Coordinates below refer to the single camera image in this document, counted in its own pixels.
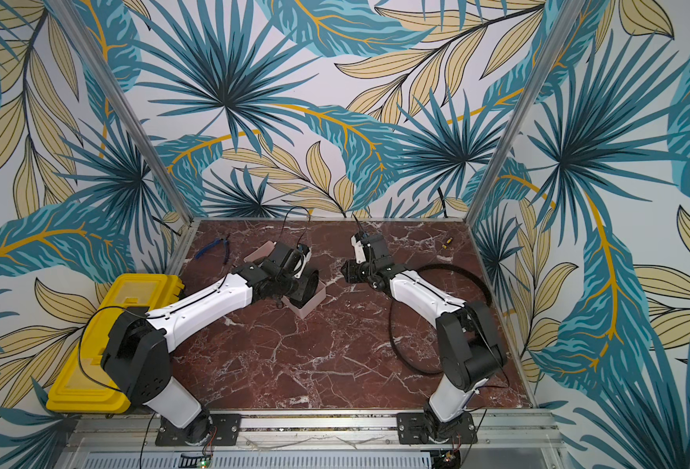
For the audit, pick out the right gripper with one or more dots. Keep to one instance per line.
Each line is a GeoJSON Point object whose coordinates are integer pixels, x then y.
{"type": "Point", "coordinates": [356, 272]}

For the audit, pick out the pink compartment storage tray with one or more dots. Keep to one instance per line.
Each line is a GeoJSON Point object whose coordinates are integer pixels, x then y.
{"type": "Point", "coordinates": [246, 270]}

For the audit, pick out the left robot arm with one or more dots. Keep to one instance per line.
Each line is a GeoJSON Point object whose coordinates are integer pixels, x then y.
{"type": "Point", "coordinates": [137, 357]}

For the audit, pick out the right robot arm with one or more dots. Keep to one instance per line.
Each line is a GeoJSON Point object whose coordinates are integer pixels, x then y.
{"type": "Point", "coordinates": [469, 347]}

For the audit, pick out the yellow tool case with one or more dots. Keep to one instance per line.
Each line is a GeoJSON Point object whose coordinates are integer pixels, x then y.
{"type": "Point", "coordinates": [82, 386]}

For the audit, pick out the blue handled pliers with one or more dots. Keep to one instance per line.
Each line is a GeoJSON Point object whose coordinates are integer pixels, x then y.
{"type": "Point", "coordinates": [224, 242]}

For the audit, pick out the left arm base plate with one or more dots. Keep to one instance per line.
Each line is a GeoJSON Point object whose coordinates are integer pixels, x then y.
{"type": "Point", "coordinates": [221, 431]}

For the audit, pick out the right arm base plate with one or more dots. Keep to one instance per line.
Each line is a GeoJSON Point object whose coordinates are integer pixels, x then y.
{"type": "Point", "coordinates": [409, 431]}

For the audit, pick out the aluminium front rail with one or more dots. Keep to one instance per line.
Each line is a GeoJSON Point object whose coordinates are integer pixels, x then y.
{"type": "Point", "coordinates": [321, 439]}

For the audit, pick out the right aluminium frame post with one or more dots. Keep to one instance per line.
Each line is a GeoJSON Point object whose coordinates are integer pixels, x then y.
{"type": "Point", "coordinates": [551, 47]}

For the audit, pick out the aluminium frame post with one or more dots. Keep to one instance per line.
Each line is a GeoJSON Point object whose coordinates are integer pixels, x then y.
{"type": "Point", "coordinates": [551, 47]}
{"type": "Point", "coordinates": [75, 28]}

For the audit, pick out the left aluminium frame post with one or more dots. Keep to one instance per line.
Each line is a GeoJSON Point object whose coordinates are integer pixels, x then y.
{"type": "Point", "coordinates": [75, 28]}

